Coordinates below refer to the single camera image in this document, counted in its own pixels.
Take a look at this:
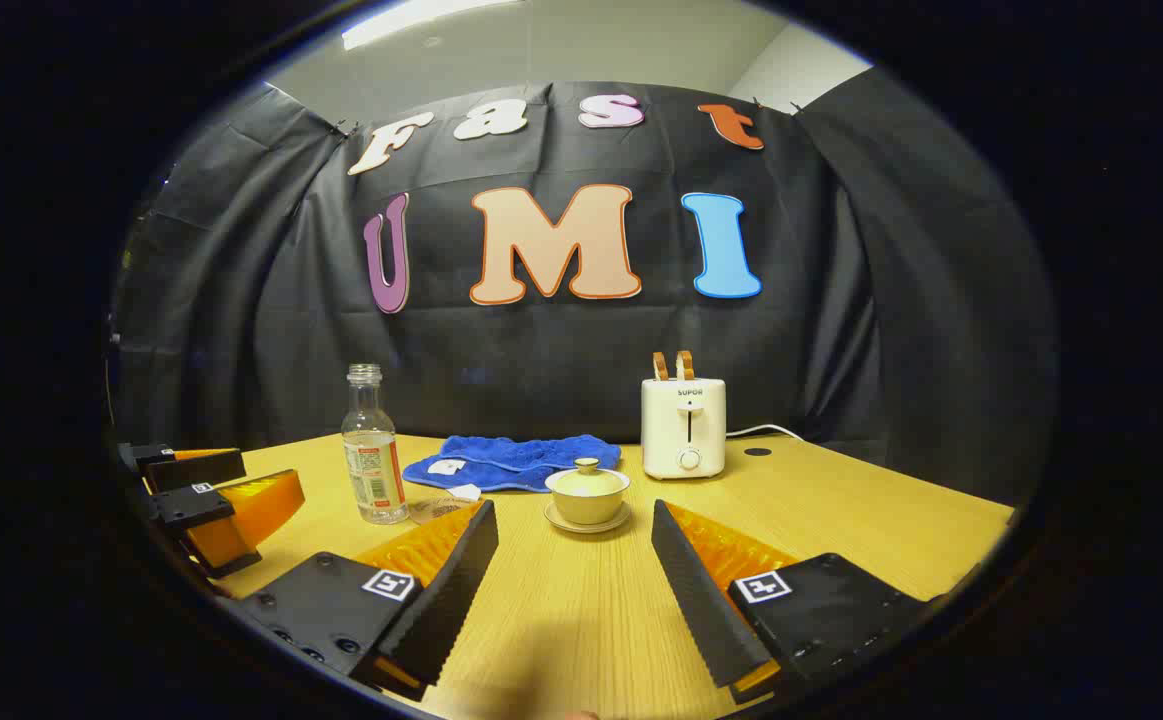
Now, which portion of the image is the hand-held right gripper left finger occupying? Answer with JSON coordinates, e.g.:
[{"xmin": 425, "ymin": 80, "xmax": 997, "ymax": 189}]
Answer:
[{"xmin": 241, "ymin": 499, "xmax": 500, "ymax": 703}]

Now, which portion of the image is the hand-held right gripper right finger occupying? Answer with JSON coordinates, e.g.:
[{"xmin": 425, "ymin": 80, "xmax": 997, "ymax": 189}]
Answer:
[{"xmin": 651, "ymin": 499, "xmax": 942, "ymax": 706}]

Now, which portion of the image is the cream teacup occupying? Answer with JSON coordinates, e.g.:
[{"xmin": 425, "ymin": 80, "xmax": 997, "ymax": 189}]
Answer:
[{"xmin": 551, "ymin": 488, "xmax": 628, "ymax": 527}]

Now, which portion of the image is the clear water bottle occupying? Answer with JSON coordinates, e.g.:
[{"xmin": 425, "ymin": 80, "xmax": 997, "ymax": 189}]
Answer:
[{"xmin": 341, "ymin": 364, "xmax": 410, "ymax": 525}]

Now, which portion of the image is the cream teacup lid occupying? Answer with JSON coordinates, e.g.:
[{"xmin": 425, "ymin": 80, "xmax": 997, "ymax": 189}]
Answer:
[{"xmin": 546, "ymin": 458, "xmax": 632, "ymax": 495}]

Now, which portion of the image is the cream saucer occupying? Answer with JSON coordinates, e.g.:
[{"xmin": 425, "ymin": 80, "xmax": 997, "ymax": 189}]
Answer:
[{"xmin": 543, "ymin": 503, "xmax": 632, "ymax": 535}]

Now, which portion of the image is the blue towel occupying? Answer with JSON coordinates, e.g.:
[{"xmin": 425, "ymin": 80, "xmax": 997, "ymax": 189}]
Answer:
[{"xmin": 403, "ymin": 433, "xmax": 624, "ymax": 503}]

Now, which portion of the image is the cream toaster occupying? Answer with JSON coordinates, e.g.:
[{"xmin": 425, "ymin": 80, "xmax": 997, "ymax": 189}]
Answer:
[{"xmin": 641, "ymin": 377, "xmax": 728, "ymax": 481}]

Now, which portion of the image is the black backdrop cloth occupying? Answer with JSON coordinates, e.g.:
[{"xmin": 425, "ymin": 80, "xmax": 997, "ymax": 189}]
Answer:
[{"xmin": 111, "ymin": 68, "xmax": 1057, "ymax": 506}]

